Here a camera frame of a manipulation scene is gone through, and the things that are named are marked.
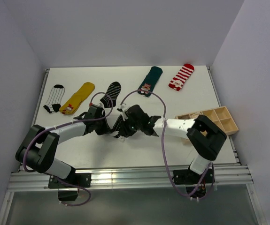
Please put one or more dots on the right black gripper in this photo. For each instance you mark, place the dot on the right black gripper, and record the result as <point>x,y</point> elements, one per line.
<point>124,131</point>

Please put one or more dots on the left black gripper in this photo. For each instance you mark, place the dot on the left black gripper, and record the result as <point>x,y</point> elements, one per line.
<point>106,129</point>

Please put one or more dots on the black vertical-striped ankle sock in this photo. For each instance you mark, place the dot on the black vertical-striped ankle sock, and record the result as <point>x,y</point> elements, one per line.
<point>116,129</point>

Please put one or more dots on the tan sock with maroon stripes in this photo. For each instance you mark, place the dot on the tan sock with maroon stripes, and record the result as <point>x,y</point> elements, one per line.
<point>184,117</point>

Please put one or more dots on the cream and brown sock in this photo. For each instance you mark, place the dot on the cream and brown sock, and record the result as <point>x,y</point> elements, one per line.
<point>195,115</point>

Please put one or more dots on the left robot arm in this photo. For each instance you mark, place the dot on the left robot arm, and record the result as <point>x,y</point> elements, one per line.
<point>39,146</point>

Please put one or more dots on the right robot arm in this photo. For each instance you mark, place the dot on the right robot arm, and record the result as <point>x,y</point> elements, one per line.
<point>205,136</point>

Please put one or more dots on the mustard yellow sock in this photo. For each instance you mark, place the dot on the mustard yellow sock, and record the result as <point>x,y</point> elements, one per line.
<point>71,106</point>

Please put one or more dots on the black horizontal-striped ankle sock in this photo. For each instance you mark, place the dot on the black horizontal-striped ankle sock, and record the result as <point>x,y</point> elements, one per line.
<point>109,99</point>

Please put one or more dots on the dark green reindeer sock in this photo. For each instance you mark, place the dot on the dark green reindeer sock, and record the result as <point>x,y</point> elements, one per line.
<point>150,81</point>

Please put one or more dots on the white black vertical-striped sock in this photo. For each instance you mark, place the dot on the white black vertical-striped sock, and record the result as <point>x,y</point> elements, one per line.
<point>53,102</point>

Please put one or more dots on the red white striped santa sock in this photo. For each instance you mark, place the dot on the red white striped santa sock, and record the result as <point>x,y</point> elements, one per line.
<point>179,80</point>

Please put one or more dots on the wooden compartment tray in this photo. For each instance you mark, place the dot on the wooden compartment tray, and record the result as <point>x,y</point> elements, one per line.
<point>222,118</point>

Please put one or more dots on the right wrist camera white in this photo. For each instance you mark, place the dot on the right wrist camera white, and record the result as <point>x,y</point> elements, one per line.
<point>122,108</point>

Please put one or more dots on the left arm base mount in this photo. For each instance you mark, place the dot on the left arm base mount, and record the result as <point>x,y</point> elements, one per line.
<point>80,181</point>

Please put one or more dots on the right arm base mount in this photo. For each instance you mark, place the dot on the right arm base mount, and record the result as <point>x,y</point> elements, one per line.
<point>190,179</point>

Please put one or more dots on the aluminium table frame rail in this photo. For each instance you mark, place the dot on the aluminium table frame rail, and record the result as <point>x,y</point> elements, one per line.
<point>140,177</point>

